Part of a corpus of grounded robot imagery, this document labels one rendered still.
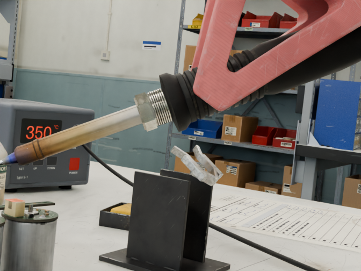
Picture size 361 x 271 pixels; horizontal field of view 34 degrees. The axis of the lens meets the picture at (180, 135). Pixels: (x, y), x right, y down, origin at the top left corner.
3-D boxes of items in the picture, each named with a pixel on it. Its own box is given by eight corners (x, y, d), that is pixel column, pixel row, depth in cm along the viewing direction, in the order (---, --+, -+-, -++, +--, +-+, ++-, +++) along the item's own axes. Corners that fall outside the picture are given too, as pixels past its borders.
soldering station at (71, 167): (89, 190, 71) (97, 109, 70) (4, 195, 62) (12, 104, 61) (17, 170, 81) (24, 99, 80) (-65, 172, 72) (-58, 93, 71)
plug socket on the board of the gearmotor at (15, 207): (29, 215, 26) (30, 200, 26) (12, 218, 26) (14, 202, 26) (18, 212, 27) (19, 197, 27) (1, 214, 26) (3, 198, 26)
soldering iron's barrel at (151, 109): (20, 177, 23) (174, 123, 24) (6, 140, 23) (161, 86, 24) (26, 172, 25) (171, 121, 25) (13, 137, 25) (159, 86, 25)
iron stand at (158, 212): (151, 328, 40) (239, 228, 36) (78, 234, 43) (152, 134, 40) (195, 306, 45) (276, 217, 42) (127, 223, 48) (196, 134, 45)
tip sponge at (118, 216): (193, 227, 56) (195, 211, 56) (178, 239, 51) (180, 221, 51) (120, 215, 58) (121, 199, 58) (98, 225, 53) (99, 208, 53)
